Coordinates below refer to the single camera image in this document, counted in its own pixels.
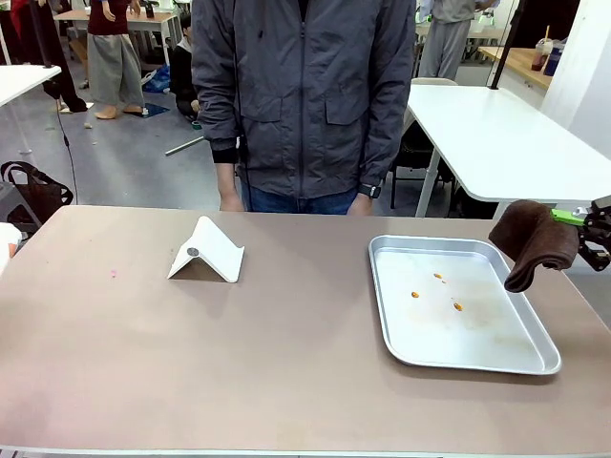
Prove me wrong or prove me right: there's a brown towel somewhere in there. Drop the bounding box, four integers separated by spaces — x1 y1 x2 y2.
488 199 581 294

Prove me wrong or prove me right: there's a black mesh bag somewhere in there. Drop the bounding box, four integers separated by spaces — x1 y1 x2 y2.
0 160 75 226

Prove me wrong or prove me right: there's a wooden counter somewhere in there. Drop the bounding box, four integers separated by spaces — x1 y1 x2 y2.
478 45 555 93

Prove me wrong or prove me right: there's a large white table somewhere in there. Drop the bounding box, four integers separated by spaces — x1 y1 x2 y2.
407 83 611 205

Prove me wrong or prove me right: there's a grey metal bar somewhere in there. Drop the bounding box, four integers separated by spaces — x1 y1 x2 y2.
164 135 206 157

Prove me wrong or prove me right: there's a seated person in black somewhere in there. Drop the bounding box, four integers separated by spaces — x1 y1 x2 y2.
168 13 200 121

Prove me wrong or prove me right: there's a white table leg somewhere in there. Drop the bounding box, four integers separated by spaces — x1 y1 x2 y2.
413 142 444 219

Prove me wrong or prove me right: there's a wooden table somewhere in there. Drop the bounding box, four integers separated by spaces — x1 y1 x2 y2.
53 8 180 53

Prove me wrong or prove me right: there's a black chair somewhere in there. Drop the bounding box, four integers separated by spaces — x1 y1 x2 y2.
390 116 457 211

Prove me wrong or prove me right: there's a small white table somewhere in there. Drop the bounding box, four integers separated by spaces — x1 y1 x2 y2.
0 64 63 155

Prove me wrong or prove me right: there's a person's right forearm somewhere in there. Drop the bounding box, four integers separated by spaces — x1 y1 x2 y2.
214 161 240 193

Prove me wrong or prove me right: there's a thin black cable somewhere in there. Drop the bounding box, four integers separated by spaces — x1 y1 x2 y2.
54 93 79 204

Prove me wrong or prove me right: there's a white folded tablet stand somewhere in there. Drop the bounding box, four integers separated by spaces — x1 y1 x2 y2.
166 215 245 284

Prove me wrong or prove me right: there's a figure in black trousers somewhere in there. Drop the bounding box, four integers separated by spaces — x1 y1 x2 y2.
9 0 90 115

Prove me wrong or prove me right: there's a black pole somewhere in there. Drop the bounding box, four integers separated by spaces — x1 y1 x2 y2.
488 0 522 92

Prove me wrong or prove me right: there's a plastic drink cup with straw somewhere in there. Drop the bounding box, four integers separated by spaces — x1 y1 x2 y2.
534 24 555 73

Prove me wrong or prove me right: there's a person in grey jacket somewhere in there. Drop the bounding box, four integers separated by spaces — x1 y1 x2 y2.
189 0 417 216

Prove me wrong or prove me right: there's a blue cup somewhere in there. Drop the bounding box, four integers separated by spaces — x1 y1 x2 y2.
543 45 566 77

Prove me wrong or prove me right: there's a blue plastic bag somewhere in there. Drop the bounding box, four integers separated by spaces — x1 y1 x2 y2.
141 64 172 94

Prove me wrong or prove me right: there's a figure in red top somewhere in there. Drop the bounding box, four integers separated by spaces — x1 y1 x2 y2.
86 0 145 120

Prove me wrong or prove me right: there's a person in grey sweatsuit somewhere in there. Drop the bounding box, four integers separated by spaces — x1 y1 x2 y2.
417 0 493 82

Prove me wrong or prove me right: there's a person's right hand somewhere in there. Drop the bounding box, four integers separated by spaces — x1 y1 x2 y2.
219 188 246 213

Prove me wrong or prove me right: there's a silver metal tray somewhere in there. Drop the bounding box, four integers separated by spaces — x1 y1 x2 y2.
367 233 563 377

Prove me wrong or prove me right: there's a person's left hand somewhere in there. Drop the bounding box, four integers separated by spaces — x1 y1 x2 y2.
347 193 374 217

